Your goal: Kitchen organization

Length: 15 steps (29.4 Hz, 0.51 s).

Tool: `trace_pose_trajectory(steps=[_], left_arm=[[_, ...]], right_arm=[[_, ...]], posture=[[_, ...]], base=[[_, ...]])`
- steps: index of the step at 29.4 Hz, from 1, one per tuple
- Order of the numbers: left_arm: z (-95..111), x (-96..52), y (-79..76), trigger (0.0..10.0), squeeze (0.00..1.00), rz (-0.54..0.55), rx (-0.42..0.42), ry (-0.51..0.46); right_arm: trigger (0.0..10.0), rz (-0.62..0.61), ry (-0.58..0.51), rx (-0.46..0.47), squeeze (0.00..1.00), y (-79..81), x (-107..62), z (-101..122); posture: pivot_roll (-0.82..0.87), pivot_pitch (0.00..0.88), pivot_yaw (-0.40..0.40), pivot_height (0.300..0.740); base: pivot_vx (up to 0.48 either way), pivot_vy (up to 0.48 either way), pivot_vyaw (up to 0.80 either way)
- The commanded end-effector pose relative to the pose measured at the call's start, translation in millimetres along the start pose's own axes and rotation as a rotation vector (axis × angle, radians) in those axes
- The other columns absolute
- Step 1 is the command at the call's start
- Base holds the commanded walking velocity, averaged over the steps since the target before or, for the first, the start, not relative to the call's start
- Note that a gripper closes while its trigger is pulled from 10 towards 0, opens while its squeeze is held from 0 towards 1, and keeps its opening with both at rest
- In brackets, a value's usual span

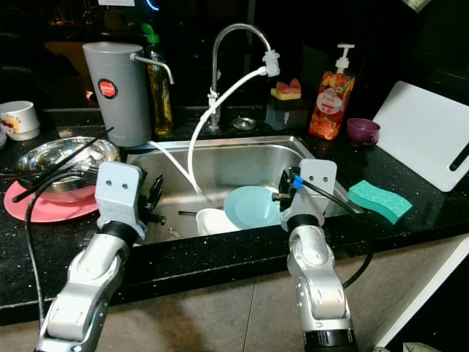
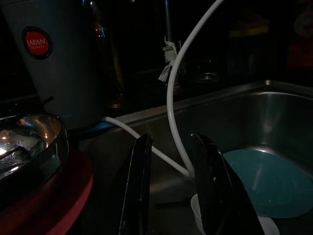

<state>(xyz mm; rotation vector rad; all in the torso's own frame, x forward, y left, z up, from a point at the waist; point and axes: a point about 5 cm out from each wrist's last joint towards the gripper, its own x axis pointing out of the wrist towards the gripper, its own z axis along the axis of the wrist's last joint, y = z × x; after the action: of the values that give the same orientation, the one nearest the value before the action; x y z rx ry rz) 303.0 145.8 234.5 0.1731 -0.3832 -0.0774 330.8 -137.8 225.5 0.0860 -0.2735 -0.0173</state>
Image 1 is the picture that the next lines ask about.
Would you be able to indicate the light blue plate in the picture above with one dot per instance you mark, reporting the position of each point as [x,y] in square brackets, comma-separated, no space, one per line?
[253,207]

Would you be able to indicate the stainless steel bowl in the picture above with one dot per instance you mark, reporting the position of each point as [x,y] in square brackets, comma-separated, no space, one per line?
[58,150]

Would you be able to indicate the pink plate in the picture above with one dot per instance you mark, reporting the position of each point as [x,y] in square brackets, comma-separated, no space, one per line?
[37,210]

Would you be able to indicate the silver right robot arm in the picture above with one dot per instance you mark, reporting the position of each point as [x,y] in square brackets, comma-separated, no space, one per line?
[319,286]

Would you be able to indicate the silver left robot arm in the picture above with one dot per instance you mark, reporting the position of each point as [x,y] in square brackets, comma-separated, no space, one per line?
[84,293]

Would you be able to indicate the small thin metal piece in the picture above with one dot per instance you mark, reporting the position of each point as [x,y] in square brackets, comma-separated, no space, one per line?
[174,233]

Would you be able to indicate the steel cutlery piece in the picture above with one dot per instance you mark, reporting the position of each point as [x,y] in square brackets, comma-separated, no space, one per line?
[187,213]
[18,176]

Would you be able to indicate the blue flat pad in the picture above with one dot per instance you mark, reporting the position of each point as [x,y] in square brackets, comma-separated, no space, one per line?
[139,146]

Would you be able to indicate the stainless steel sink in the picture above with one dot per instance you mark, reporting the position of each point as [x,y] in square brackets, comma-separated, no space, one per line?
[234,165]

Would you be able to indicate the white bowl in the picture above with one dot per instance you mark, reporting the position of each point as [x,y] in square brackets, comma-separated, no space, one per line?
[214,222]

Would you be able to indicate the dark sponge holder box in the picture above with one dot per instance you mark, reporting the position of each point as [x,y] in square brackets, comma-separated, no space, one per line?
[286,114]

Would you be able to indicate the round metal sink cap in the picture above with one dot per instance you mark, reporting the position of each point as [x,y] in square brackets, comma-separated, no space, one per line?
[243,123]

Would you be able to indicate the green-capped oil bottle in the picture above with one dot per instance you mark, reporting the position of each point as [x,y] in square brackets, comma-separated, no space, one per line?
[161,106]

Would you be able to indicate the orange dish soap pump bottle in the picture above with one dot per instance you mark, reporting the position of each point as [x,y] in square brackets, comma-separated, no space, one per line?
[331,106]

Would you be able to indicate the grey water filter canister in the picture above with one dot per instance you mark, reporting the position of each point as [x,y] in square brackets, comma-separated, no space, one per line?
[113,117]

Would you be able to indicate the yellow and pink sponge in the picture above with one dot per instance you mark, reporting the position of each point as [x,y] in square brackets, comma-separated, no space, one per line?
[286,92]

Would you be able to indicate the purple cup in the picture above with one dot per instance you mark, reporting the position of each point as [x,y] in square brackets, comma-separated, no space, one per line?
[363,131]

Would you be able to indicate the green sponge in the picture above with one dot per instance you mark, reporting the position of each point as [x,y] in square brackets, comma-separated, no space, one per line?
[379,202]

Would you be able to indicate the white tape wrap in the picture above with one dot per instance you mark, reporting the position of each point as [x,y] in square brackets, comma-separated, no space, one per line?
[212,97]

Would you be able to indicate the white faucet diverter valve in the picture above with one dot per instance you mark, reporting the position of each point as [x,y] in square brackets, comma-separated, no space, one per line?
[272,63]

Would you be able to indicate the chrome gooseneck faucet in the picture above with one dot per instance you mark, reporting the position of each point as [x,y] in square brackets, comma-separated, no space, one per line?
[215,77]

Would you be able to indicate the white cutting board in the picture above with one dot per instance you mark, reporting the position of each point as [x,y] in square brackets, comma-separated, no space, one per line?
[421,132]

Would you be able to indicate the white printed mug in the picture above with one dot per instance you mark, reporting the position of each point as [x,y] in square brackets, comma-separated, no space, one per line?
[20,119]

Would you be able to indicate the white cabinet panel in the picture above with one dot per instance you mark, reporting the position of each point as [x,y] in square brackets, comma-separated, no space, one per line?
[436,286]

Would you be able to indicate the olive green cloth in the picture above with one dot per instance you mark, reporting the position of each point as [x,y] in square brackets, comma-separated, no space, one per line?
[407,347]

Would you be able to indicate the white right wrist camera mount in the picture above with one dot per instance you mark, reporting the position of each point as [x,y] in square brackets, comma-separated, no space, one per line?
[315,180]

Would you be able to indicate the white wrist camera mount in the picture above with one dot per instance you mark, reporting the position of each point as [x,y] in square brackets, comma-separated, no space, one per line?
[315,180]
[121,191]

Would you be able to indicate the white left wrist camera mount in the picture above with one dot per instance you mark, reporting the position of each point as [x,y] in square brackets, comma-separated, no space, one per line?
[121,191]

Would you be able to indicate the white wall socket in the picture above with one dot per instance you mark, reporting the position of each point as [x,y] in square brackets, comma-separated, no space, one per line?
[116,2]

